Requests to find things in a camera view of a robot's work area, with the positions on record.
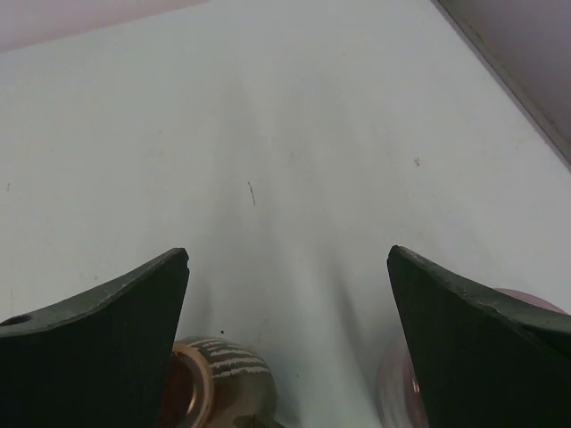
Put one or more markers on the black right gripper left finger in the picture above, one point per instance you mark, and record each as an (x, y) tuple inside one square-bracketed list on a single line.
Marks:
[(99, 358)]

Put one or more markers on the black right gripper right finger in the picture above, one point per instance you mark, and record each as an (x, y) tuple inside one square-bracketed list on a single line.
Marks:
[(481, 357)]

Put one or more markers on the purple ribbed mug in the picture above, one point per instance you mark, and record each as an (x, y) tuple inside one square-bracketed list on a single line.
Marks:
[(399, 401)]

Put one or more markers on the brown striped mug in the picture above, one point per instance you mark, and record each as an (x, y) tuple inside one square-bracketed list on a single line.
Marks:
[(214, 382)]

